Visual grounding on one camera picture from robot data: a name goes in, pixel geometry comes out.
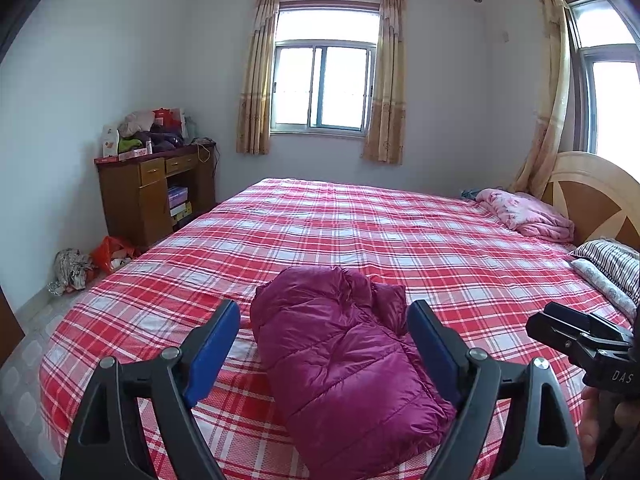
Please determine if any brown wooden desk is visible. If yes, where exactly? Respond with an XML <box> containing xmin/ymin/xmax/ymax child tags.
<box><xmin>95</xmin><ymin>141</ymin><xmax>218</xmax><ymax>251</ymax></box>

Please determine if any stack of boxes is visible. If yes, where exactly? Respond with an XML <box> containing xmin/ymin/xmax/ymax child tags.
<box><xmin>167</xmin><ymin>186</ymin><xmax>193</xmax><ymax>228</ymax></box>

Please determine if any pile of clothes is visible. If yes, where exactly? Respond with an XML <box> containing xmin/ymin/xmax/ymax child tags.
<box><xmin>117</xmin><ymin>110</ymin><xmax>186</xmax><ymax>153</ymax></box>

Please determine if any long yellow curtain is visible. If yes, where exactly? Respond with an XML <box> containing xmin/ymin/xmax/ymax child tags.
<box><xmin>515</xmin><ymin>0</ymin><xmax>573</xmax><ymax>201</ymax></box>

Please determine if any sliding window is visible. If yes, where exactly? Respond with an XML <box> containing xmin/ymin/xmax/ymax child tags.
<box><xmin>270</xmin><ymin>2</ymin><xmax>383</xmax><ymax>135</ymax></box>

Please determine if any wooden bed headboard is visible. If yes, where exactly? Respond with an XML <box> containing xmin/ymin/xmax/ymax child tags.
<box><xmin>542</xmin><ymin>151</ymin><xmax>640</xmax><ymax>256</ymax></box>

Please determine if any large window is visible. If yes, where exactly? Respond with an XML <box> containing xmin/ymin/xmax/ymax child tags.
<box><xmin>562</xmin><ymin>0</ymin><xmax>640</xmax><ymax>156</ymax></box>

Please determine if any white printed box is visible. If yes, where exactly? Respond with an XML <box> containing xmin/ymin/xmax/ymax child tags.
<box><xmin>102</xmin><ymin>125</ymin><xmax>121</xmax><ymax>158</ymax></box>

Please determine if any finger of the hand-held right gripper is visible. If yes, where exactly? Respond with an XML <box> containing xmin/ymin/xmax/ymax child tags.
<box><xmin>525</xmin><ymin>312</ymin><xmax>631</xmax><ymax>366</ymax></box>
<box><xmin>542</xmin><ymin>301</ymin><xmax>636</xmax><ymax>344</ymax></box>

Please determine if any grey patterned bag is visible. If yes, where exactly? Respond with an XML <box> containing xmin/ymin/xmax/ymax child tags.
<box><xmin>47</xmin><ymin>248</ymin><xmax>98</xmax><ymax>296</ymax></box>

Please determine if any person's right hand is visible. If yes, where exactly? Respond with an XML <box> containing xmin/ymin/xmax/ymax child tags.
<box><xmin>579</xmin><ymin>386</ymin><xmax>606</xmax><ymax>467</ymax></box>

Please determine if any red bag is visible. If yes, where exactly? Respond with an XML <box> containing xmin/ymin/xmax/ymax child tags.
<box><xmin>152</xmin><ymin>107</ymin><xmax>182</xmax><ymax>131</ymax></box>

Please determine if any red plaid bed sheet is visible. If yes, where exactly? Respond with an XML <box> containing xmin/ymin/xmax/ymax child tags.
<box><xmin>39</xmin><ymin>177</ymin><xmax>633</xmax><ymax>480</ymax></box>

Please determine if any striped pillow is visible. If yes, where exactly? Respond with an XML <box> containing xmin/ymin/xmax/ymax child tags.
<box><xmin>572</xmin><ymin>239</ymin><xmax>640</xmax><ymax>306</ymax></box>

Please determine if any orange plastic bag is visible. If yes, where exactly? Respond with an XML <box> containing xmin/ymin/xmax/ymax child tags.
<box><xmin>90</xmin><ymin>236</ymin><xmax>143</xmax><ymax>273</ymax></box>

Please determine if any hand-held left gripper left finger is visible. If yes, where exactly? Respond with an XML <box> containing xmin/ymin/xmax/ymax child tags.
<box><xmin>60</xmin><ymin>299</ymin><xmax>242</xmax><ymax>480</ymax></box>

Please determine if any pink floral quilt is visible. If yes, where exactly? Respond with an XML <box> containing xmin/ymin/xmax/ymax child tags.
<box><xmin>475</xmin><ymin>188</ymin><xmax>576</xmax><ymax>242</ymax></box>

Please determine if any magenta down jacket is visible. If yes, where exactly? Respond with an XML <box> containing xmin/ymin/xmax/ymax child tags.
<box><xmin>250</xmin><ymin>266</ymin><xmax>458</xmax><ymax>480</ymax></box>

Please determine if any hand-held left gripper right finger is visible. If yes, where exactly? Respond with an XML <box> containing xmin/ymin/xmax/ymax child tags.
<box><xmin>406</xmin><ymin>300</ymin><xmax>586</xmax><ymax>480</ymax></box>

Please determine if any yellow cable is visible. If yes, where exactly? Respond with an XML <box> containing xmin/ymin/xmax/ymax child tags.
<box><xmin>196</xmin><ymin>141</ymin><xmax>219</xmax><ymax>181</ymax></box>

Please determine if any grey floral pillow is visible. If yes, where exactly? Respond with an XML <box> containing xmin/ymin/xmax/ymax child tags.
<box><xmin>570</xmin><ymin>258</ymin><xmax>638</xmax><ymax>323</ymax></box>

